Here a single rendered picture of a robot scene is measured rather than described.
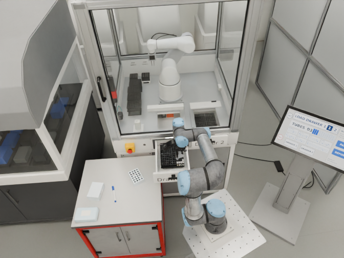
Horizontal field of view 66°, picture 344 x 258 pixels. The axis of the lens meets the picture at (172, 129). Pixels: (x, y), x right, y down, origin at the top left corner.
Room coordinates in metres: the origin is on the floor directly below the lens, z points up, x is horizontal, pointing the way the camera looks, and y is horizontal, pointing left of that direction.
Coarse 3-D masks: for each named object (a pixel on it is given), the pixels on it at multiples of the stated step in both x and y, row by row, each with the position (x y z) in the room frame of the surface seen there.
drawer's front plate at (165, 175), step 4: (156, 172) 1.13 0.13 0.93; (160, 172) 1.13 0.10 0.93; (164, 172) 1.12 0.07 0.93; (168, 172) 1.12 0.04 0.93; (172, 172) 1.12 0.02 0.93; (176, 172) 1.12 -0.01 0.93; (156, 176) 1.11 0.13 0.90; (160, 176) 1.11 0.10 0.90; (164, 176) 1.11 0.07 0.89; (168, 176) 1.11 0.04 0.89; (176, 176) 1.11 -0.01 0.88; (156, 180) 1.11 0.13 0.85; (160, 180) 1.11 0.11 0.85; (164, 180) 1.11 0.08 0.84; (172, 180) 1.11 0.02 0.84; (176, 180) 1.11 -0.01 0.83
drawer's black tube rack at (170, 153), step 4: (160, 144) 1.42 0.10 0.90; (160, 148) 1.37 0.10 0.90; (172, 148) 1.39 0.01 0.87; (160, 152) 1.34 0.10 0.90; (164, 152) 1.34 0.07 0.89; (168, 152) 1.36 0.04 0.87; (172, 152) 1.33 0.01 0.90; (160, 156) 1.30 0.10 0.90; (164, 156) 1.30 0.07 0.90; (168, 156) 1.32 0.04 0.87; (172, 156) 1.29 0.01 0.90; (164, 160) 1.28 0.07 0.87; (168, 160) 1.25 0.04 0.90; (172, 160) 1.25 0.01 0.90; (176, 160) 1.25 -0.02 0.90; (180, 160) 1.25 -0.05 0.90; (180, 164) 1.23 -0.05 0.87
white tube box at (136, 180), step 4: (136, 168) 1.27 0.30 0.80; (128, 172) 1.24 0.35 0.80; (132, 172) 1.25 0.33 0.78; (136, 172) 1.24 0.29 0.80; (132, 176) 1.21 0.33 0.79; (136, 176) 1.20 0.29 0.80; (132, 180) 1.16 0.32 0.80; (136, 180) 1.16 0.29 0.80; (140, 180) 1.16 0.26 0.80; (136, 184) 1.14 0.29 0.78
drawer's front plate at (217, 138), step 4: (212, 136) 1.45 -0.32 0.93; (216, 136) 1.45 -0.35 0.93; (220, 136) 1.44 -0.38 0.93; (224, 136) 1.44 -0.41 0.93; (212, 140) 1.44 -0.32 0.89; (216, 140) 1.44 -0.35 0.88; (220, 140) 1.44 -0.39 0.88; (224, 140) 1.44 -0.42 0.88; (192, 144) 1.44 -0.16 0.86; (196, 144) 1.44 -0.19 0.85; (212, 144) 1.44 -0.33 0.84; (216, 144) 1.44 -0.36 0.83; (220, 144) 1.44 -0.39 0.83; (224, 144) 1.44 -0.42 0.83
